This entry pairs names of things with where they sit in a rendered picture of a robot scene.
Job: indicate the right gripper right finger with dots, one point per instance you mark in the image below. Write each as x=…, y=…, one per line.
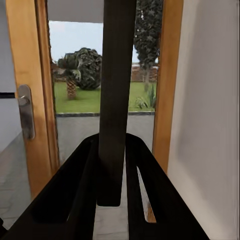
x=174, y=220

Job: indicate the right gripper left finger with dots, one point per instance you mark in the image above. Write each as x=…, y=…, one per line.
x=65, y=208

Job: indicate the poster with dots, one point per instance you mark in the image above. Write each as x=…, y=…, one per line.
x=119, y=19

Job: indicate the door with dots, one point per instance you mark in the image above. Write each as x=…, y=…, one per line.
x=50, y=95

